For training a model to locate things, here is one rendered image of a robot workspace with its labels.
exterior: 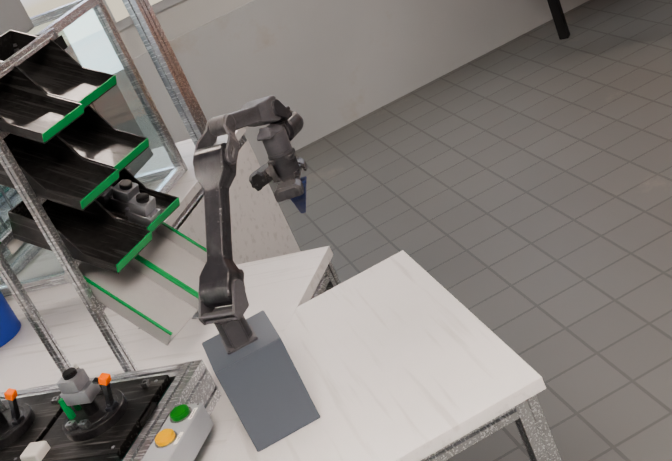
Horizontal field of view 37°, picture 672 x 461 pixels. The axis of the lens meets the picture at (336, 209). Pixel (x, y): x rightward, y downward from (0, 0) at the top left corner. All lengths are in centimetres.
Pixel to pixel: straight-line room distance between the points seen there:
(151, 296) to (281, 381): 50
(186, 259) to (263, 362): 59
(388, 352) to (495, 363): 26
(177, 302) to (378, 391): 57
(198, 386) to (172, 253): 41
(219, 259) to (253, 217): 187
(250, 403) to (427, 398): 34
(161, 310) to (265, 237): 158
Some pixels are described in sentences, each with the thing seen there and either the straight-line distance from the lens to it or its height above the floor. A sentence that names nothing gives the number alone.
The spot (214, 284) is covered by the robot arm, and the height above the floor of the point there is 119.
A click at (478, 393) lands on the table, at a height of 86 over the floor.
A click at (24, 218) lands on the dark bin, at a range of 230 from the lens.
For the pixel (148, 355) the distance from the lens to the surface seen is 258.
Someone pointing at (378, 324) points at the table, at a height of 86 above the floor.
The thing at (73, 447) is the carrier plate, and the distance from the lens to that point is 216.
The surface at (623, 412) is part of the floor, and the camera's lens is 313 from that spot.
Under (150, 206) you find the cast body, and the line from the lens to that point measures 232.
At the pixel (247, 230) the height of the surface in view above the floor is 56.
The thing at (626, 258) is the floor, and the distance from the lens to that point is 379.
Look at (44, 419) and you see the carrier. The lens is 233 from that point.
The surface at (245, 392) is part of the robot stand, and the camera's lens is 196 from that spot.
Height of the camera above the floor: 198
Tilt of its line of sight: 23 degrees down
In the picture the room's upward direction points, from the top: 24 degrees counter-clockwise
